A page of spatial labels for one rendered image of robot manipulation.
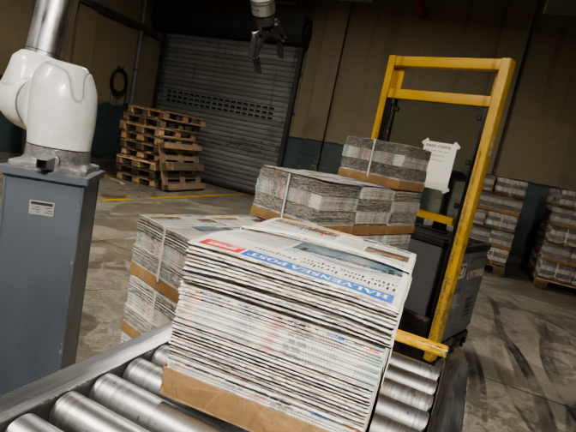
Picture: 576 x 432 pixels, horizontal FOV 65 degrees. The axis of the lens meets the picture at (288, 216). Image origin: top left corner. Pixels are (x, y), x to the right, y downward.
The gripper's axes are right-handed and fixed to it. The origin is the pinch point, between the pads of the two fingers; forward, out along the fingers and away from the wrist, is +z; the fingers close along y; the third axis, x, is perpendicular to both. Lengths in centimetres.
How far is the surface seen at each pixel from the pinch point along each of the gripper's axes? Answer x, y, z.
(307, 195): 36, 22, 37
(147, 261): 16, 86, 29
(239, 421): 100, 111, -35
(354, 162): 22, -33, 68
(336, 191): 44, 13, 38
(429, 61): 16, -118, 52
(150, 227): 11, 79, 22
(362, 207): 48, -1, 57
